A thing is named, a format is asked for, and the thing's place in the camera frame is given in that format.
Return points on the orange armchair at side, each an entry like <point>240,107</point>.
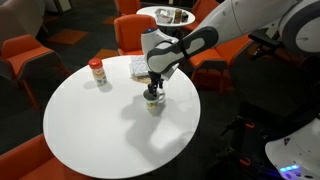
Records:
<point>23,56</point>

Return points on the dark jar on far table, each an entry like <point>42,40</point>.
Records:
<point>177,16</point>

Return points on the black robot cart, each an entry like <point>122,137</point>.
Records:
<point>245,158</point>

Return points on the wooden stirrer sticks pile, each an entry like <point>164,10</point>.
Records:
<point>143,79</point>

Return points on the round white main table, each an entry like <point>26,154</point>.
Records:
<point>108,132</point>

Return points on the orange chair far back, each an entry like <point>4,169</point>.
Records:
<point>126,7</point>

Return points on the white ceramic mug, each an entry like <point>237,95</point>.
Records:
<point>151,101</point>

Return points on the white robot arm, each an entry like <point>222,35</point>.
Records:
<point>297,22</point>

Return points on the small round white table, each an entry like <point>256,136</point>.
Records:
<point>186,17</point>

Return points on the orange chair near corner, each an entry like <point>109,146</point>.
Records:
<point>33,160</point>

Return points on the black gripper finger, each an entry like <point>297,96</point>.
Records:
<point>155,92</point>
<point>151,89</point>

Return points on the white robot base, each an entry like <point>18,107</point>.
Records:
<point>297,156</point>

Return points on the orange chair beside arm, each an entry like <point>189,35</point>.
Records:
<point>219,58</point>

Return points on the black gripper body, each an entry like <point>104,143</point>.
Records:
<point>156,80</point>

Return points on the white coffee stirrer box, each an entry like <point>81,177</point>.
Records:
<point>138,66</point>

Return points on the red-lidded creamer jar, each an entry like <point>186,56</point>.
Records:
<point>98,72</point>

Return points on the orange chair behind table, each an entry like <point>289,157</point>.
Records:
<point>128,31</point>

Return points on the silver packet on far table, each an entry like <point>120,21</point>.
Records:
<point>164,16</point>

